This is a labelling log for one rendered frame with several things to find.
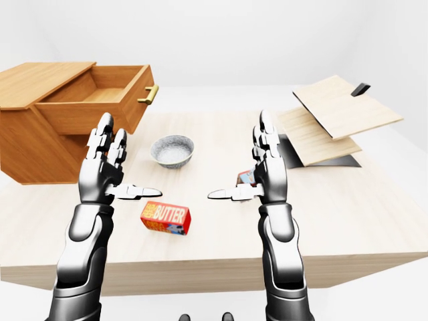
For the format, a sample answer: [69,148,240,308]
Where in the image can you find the red butter box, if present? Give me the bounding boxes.
[140,201,192,236]

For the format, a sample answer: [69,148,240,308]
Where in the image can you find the brass drawer handle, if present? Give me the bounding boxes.
[137,84,160,104]

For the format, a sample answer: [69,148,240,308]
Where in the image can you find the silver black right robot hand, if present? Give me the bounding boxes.
[207,110,288,205]

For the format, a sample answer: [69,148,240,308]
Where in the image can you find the pale wooden box base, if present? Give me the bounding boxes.
[276,106,363,167]

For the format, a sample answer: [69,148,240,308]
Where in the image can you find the grey patterned bowl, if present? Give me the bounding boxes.
[150,134,195,170]

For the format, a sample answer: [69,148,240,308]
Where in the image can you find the open wooden drawer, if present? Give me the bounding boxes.
[34,64,155,136]

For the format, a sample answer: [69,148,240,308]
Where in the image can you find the black lid handle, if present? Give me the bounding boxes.
[350,82,372,98]

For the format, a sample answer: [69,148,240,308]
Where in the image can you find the wooden cabinet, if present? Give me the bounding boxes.
[0,61,128,185]

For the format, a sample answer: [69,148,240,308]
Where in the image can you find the pale wooden box lid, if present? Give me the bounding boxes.
[292,74,405,141]

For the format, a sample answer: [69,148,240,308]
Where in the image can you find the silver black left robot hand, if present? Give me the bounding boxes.
[78,112,163,205]

